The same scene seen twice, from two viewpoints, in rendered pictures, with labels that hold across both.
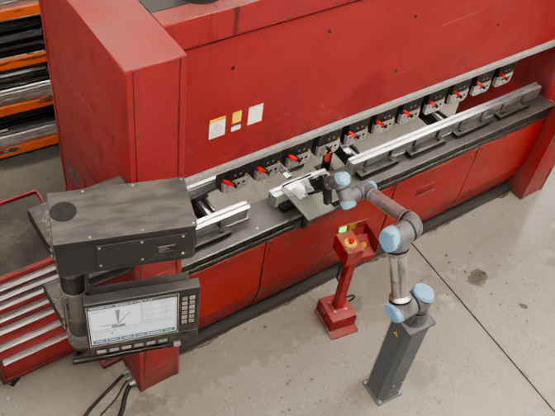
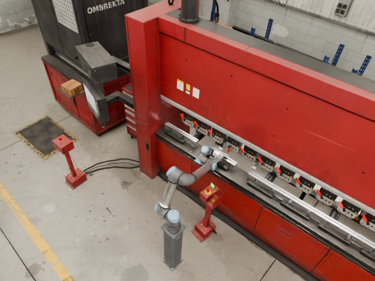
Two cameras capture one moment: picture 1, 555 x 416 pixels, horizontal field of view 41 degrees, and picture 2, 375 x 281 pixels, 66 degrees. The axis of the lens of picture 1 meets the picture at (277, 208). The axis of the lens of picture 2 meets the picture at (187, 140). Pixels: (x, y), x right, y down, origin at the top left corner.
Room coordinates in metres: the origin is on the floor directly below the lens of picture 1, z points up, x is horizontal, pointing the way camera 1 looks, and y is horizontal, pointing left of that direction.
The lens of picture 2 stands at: (2.09, -2.24, 3.39)
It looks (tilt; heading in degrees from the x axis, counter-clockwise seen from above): 44 degrees down; 77
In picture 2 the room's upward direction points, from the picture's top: 4 degrees clockwise
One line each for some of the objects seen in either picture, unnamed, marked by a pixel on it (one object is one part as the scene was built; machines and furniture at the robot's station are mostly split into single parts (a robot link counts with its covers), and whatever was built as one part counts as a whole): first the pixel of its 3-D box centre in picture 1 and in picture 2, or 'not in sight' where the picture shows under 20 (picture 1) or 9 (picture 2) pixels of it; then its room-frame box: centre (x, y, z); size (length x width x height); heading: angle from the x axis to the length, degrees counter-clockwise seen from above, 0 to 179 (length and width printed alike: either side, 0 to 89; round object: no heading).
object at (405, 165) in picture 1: (380, 167); (263, 192); (3.35, -0.58, 0.85); 3.00 x 0.21 x 0.04; 131
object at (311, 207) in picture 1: (308, 199); (210, 159); (2.84, -0.16, 1.00); 0.26 x 0.18 x 0.01; 41
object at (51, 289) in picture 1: (96, 289); (121, 102); (1.90, 0.74, 1.18); 0.40 x 0.24 x 0.07; 131
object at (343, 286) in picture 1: (344, 280); (207, 213); (2.80, -0.48, 0.39); 0.05 x 0.05 x 0.54; 31
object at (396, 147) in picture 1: (450, 125); (323, 218); (3.78, -1.02, 0.92); 1.67 x 0.06 x 0.10; 131
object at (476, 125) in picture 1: (470, 127); (333, 233); (3.83, -1.16, 0.89); 0.30 x 0.05 x 0.03; 131
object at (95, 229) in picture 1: (125, 281); (101, 88); (1.72, 0.55, 1.53); 0.51 x 0.25 x 0.85; 113
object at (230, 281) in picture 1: (366, 215); (255, 213); (3.35, -0.58, 0.42); 3.00 x 0.21 x 0.83; 131
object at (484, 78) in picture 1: (478, 79); (349, 206); (3.85, -1.10, 1.26); 0.15 x 0.09 x 0.17; 131
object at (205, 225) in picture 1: (207, 225); (181, 134); (2.60, 0.35, 0.92); 0.50 x 0.06 x 0.10; 131
